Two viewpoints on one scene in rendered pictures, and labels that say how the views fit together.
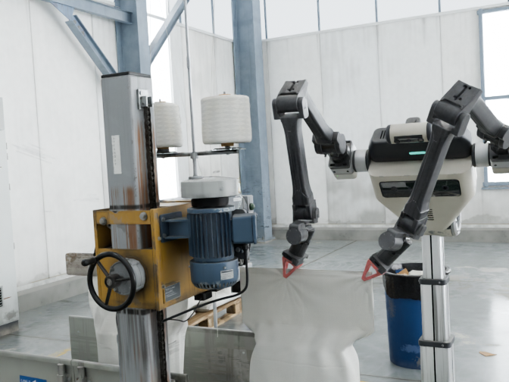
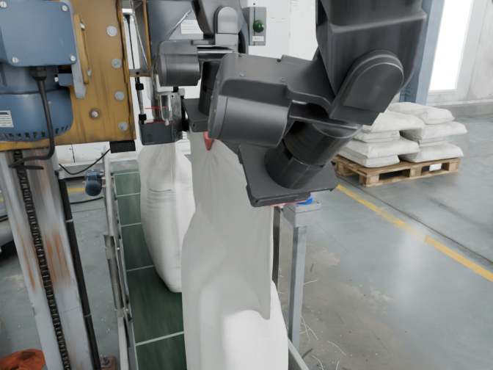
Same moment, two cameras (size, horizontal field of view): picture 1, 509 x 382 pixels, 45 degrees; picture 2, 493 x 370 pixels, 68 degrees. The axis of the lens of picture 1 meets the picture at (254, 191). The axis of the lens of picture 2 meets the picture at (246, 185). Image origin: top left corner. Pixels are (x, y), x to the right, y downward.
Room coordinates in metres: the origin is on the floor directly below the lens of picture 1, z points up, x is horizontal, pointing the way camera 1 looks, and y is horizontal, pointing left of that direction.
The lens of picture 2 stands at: (1.66, -0.63, 1.25)
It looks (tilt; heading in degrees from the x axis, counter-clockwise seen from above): 21 degrees down; 42
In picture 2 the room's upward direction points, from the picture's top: straight up
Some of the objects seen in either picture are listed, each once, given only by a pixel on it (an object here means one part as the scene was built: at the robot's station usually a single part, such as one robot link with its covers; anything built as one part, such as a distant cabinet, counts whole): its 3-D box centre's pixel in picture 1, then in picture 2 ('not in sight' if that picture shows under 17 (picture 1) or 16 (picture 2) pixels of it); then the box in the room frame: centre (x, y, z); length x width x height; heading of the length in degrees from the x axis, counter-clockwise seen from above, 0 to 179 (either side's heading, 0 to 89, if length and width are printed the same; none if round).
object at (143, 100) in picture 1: (145, 99); not in sight; (1.91, 0.32, 1.68); 0.05 x 0.03 x 0.06; 153
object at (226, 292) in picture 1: (209, 297); (425, 150); (5.64, 0.48, 0.20); 0.67 x 0.43 x 0.15; 153
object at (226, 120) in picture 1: (226, 120); not in sight; (2.03, 0.08, 1.61); 0.17 x 0.17 x 0.17
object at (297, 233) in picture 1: (301, 225); (195, 47); (2.06, -0.15, 1.24); 0.11 x 0.09 x 0.12; 152
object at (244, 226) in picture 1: (245, 232); (34, 42); (1.89, 0.04, 1.25); 0.10 x 0.08 x 0.12; 178
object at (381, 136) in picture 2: not in sight; (364, 129); (5.15, 0.95, 0.44); 0.66 x 0.42 x 0.14; 57
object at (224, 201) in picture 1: (210, 201); not in sight; (1.89, 0.14, 1.35); 0.12 x 0.12 x 0.04
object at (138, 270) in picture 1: (126, 276); not in sight; (1.85, 0.41, 1.14); 0.11 x 0.06 x 0.11; 63
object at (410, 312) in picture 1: (416, 314); not in sight; (4.21, -1.09, 0.32); 0.51 x 0.48 x 0.65; 153
